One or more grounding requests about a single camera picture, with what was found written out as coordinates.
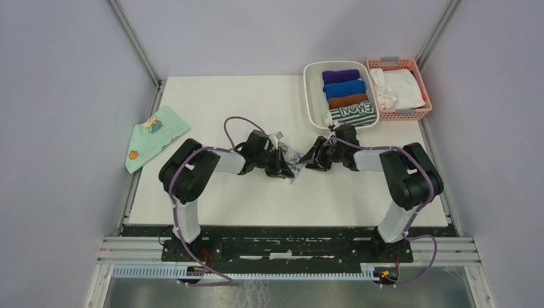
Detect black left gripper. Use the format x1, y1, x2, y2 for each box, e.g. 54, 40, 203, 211
255, 147, 294, 179

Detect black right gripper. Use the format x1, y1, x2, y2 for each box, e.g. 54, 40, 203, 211
299, 135, 344, 172

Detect blue patterned towel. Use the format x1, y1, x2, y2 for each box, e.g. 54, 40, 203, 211
278, 142, 303, 184

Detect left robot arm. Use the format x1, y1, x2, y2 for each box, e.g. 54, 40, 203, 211
158, 130, 297, 261

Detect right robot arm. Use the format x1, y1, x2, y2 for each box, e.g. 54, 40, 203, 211
300, 124, 444, 262

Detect brown rolled towel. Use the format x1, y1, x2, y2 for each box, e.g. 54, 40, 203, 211
327, 93, 368, 110

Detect white plastic tub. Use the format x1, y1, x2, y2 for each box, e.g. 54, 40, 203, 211
303, 60, 380, 133

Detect blue rolled towel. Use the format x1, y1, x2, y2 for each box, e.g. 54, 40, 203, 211
323, 80, 366, 100

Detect purple rolled towel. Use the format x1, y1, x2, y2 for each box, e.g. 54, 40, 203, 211
321, 69, 361, 85

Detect white cloth in basket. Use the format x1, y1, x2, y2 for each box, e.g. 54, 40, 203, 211
370, 68, 425, 110

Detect pink plastic basket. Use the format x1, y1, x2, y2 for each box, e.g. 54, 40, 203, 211
366, 56, 432, 121

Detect mint green cartoon towel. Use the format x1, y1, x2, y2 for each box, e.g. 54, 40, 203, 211
125, 106, 191, 174

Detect orange item in basket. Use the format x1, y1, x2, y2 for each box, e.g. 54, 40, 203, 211
404, 65, 427, 101

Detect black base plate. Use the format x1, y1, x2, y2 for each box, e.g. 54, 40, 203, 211
119, 224, 414, 275

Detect white slotted cable duct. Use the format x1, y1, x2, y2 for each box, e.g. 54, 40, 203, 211
112, 265, 378, 282

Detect aluminium frame rail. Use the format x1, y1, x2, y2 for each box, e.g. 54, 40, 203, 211
82, 1, 165, 307

